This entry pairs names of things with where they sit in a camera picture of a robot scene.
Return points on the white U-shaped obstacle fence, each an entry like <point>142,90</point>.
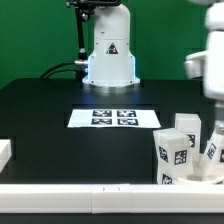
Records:
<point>111,198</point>

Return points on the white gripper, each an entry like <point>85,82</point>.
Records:
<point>209,65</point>

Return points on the paper sheet with tags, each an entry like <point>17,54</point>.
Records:
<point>113,118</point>

